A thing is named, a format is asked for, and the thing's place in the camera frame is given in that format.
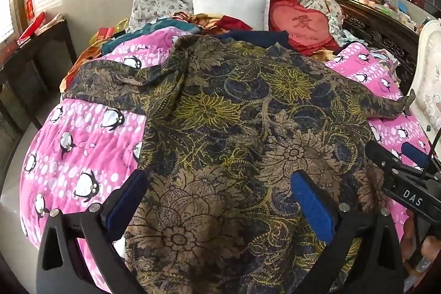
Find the person's right hand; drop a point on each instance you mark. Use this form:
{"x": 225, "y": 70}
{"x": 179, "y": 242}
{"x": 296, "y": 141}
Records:
{"x": 429, "y": 245}

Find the dark floral patterned garment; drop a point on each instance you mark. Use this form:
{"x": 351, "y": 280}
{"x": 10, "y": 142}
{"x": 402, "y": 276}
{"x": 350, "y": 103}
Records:
{"x": 241, "y": 128}

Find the white ornate upholstered chair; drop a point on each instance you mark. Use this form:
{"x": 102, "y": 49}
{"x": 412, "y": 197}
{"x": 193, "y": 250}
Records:
{"x": 429, "y": 80}

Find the gold and red satin cloth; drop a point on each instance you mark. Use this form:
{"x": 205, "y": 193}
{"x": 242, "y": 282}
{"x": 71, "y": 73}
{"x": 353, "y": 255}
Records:
{"x": 213, "y": 21}

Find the pink penguin print blanket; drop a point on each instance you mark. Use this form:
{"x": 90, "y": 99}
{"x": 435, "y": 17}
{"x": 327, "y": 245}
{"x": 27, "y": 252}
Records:
{"x": 79, "y": 142}

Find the flat red box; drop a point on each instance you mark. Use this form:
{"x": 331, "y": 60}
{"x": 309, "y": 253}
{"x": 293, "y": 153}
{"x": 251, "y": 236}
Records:
{"x": 31, "y": 27}

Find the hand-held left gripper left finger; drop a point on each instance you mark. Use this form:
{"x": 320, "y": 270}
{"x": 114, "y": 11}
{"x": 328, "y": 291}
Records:
{"x": 128, "y": 199}

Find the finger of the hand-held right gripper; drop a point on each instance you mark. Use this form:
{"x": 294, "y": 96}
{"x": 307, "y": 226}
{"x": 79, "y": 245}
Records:
{"x": 415, "y": 154}
{"x": 382, "y": 154}

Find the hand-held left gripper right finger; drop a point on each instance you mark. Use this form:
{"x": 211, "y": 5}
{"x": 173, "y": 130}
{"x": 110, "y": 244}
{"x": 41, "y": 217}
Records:
{"x": 311, "y": 208}

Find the navy blue cloth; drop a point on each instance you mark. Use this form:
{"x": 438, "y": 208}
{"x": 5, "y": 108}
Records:
{"x": 255, "y": 37}

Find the dark wooden side table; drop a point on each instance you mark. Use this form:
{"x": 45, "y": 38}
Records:
{"x": 27, "y": 73}

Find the white square pillow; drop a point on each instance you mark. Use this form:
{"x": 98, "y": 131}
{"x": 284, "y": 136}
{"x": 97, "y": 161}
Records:
{"x": 231, "y": 6}

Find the dark wooden headboard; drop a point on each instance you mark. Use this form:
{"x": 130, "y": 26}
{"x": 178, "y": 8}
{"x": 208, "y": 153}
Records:
{"x": 375, "y": 28}

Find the teal cloth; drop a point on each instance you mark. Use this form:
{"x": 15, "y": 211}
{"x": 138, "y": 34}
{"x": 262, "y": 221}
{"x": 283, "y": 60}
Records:
{"x": 148, "y": 34}

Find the red heart-shaped pillow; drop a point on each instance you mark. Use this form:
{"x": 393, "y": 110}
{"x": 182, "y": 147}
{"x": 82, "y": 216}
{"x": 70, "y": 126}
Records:
{"x": 303, "y": 25}

